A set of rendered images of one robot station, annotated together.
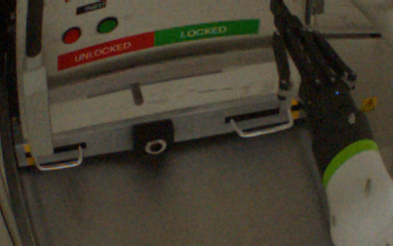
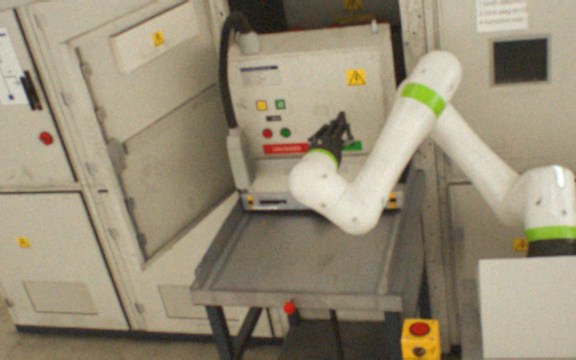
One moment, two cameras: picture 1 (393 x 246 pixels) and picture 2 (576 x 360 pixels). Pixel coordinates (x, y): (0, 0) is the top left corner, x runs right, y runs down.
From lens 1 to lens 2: 1.27 m
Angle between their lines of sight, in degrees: 36
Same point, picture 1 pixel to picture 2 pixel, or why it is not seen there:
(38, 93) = (235, 149)
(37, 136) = (238, 175)
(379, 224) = (304, 178)
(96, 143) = (292, 202)
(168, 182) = (321, 223)
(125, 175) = (304, 219)
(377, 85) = not seen: hidden behind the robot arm
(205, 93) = not seen: hidden behind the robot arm
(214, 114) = not seen: hidden behind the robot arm
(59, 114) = (270, 181)
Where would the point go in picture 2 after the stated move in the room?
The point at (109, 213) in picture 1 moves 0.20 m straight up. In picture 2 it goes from (284, 232) to (272, 177)
